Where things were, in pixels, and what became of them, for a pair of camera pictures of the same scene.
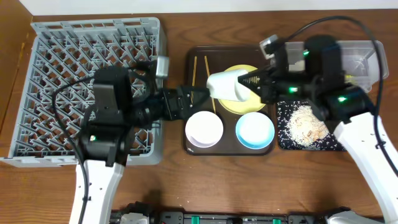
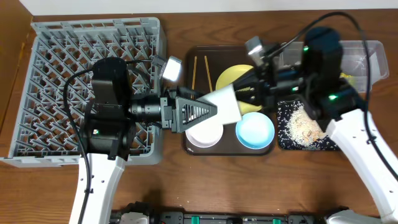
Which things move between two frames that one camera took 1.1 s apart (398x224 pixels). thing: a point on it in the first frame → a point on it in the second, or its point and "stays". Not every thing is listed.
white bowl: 204,129 stays
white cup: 226,86 → 226,100
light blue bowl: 255,130 stays
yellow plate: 253,104 stays
